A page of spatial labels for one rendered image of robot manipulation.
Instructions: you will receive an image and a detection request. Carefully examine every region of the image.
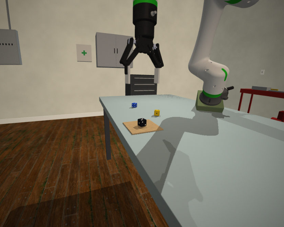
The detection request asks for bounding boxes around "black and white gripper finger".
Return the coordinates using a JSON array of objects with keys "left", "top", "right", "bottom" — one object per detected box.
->
[
  {"left": 120, "top": 38, "right": 146, "bottom": 84},
  {"left": 147, "top": 43, "right": 164, "bottom": 84}
]

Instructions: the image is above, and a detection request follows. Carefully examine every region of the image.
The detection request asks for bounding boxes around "tan square mat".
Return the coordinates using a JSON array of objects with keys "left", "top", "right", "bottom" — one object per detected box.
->
[{"left": 123, "top": 119, "right": 163, "bottom": 135}]

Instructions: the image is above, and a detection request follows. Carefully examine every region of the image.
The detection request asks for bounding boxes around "yellow die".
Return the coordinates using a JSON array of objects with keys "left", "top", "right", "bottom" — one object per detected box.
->
[{"left": 154, "top": 110, "right": 160, "bottom": 116}]

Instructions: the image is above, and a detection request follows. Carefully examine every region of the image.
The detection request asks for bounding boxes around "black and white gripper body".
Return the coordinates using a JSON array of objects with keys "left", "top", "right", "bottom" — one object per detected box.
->
[{"left": 135, "top": 21, "right": 154, "bottom": 54}]

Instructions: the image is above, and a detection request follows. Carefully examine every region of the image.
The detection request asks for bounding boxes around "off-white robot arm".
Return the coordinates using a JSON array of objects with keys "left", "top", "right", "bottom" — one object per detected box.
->
[{"left": 133, "top": 0, "right": 259, "bottom": 106}]

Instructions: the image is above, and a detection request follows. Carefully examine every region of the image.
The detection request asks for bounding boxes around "black die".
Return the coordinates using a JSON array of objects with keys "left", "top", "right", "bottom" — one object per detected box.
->
[{"left": 138, "top": 118, "right": 146, "bottom": 127}]

